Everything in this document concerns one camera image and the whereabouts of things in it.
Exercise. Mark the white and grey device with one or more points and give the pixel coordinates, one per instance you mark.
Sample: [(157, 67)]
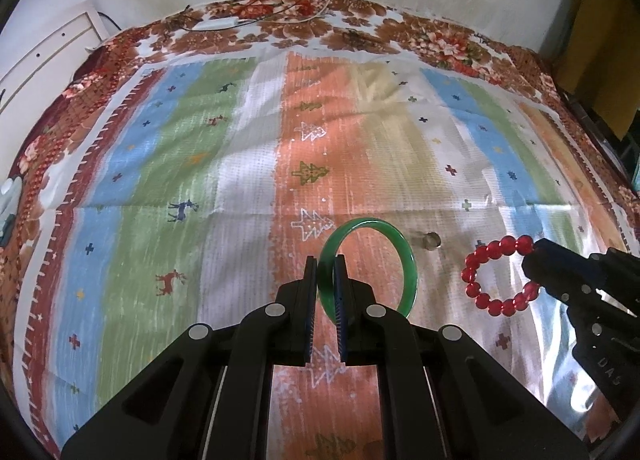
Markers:
[(9, 200)]

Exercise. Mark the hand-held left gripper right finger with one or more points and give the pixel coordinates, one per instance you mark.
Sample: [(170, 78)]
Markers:
[(341, 315)]

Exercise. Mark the striped patterned cloth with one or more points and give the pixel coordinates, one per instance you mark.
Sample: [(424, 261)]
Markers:
[(175, 165)]

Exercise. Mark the white wooden headboard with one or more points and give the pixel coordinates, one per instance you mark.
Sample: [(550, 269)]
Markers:
[(50, 55)]

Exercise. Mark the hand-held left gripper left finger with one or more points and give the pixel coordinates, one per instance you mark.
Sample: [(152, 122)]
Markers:
[(310, 315)]

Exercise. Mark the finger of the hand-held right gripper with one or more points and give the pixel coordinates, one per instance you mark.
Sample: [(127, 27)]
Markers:
[(555, 270), (617, 272)]

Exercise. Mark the yellow curtain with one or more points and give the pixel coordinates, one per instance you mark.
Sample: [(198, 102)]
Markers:
[(600, 40)]

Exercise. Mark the green jade bangle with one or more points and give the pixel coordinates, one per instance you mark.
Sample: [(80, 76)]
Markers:
[(407, 265)]

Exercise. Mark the brown floral bed sheet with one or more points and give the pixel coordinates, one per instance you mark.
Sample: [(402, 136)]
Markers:
[(300, 30)]

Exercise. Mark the dark wooden furniture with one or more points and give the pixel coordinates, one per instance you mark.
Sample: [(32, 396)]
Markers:
[(615, 140)]

